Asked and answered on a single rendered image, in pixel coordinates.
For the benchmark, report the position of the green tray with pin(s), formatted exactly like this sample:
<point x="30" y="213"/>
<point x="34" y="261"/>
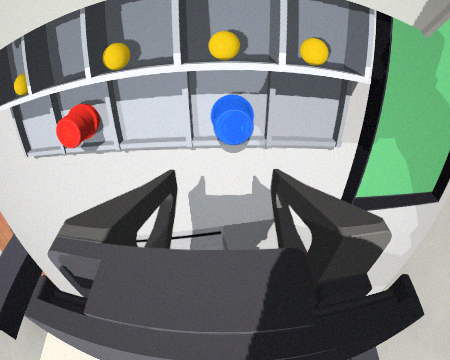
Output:
<point x="410" y="159"/>

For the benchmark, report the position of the red plug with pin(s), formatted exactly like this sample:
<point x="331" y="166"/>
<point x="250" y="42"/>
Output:
<point x="79" y="125"/>

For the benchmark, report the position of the yellow ball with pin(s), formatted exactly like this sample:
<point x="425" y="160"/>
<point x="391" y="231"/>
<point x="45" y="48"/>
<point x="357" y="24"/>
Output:
<point x="20" y="85"/>
<point x="116" y="56"/>
<point x="314" y="51"/>
<point x="224" y="45"/>

